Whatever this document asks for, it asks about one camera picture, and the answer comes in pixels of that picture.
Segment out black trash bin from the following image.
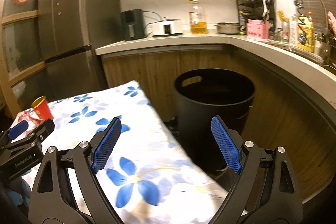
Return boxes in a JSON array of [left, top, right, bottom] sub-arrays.
[[174, 68, 256, 174]]

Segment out white kitchen countertop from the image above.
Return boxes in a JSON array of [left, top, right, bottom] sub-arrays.
[[95, 34, 335, 124]]

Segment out upright red paper cup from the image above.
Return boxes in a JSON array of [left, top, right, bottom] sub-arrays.
[[31, 96, 54, 121]]

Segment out wooden framed glass door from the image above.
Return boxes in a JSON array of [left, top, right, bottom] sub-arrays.
[[1, 0, 50, 117]]

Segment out wooden lower cabinets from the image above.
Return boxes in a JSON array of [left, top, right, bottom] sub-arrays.
[[102, 50, 335, 200]]

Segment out floral blue white tablecloth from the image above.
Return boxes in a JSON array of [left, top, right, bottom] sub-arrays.
[[42, 81, 227, 223]]

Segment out dark grey refrigerator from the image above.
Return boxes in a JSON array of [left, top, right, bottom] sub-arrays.
[[38, 0, 122, 100]]

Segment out black air fryer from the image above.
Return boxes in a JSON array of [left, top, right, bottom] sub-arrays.
[[121, 9, 145, 41]]

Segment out white rice cooker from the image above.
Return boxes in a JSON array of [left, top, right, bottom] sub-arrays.
[[152, 19, 183, 37]]

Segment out pink utensil holder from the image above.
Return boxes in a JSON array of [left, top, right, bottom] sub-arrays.
[[246, 19, 269, 39]]

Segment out white spray bottle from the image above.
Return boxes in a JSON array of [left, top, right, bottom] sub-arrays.
[[289, 14, 298, 47]]

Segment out steel bowl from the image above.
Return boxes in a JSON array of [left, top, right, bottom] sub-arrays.
[[215, 22, 240, 35]]

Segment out yellow detergent bottle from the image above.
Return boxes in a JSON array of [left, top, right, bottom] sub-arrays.
[[297, 11, 315, 53]]

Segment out chrome sink faucet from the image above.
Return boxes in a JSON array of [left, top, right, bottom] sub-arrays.
[[294, 0, 329, 31]]

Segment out black dish rack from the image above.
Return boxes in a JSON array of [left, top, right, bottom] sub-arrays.
[[236, 0, 276, 31]]

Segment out cooking oil bottle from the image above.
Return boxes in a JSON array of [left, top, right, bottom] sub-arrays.
[[189, 0, 207, 35]]

